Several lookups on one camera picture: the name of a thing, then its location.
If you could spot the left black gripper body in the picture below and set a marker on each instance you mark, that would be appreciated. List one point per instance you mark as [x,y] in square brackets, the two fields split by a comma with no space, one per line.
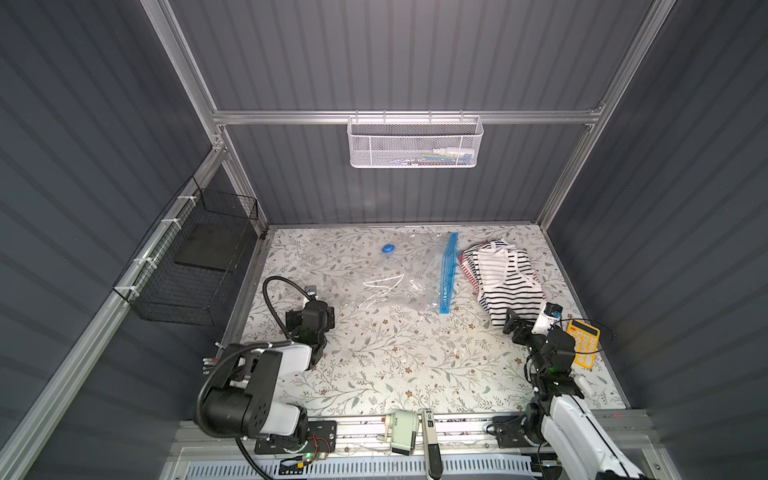
[311,310]

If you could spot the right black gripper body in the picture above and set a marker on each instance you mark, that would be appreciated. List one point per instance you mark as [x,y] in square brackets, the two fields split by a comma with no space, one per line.
[522,327]

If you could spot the black striped garment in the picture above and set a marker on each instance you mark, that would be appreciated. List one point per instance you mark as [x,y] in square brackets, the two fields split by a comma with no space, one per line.
[507,280]

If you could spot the clear vacuum bag blue zipper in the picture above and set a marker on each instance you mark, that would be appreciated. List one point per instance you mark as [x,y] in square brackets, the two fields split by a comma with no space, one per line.
[419,274]

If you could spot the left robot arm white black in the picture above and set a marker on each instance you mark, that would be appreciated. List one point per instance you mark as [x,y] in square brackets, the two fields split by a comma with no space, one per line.
[237,399]

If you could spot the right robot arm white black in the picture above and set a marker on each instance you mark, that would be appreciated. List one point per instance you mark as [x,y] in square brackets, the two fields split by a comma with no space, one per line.
[558,414]

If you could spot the yellow calculator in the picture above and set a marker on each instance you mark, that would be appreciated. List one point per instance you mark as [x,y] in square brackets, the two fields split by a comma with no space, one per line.
[587,338]

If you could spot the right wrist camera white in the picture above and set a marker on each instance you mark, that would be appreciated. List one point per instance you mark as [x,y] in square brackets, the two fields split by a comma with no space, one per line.
[549,315]

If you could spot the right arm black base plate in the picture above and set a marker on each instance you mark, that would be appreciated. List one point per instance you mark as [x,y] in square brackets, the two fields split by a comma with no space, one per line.
[510,431]

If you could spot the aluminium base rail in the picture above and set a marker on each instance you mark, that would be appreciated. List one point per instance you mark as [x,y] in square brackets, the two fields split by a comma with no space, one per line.
[361,447]

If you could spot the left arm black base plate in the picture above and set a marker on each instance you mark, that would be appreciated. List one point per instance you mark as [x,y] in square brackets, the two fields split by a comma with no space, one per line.
[317,436]

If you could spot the pale green box on rail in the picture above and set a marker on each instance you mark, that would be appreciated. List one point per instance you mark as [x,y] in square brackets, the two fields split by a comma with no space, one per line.
[402,431]

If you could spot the black wire wall basket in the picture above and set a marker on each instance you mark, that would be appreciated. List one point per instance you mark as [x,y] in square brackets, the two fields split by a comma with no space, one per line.
[192,275]

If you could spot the black handle on rail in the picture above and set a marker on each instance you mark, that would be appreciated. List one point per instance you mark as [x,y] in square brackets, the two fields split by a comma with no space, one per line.
[432,453]

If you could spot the white wire wall basket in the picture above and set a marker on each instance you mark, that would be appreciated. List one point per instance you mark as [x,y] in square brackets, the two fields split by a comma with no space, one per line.
[407,144]

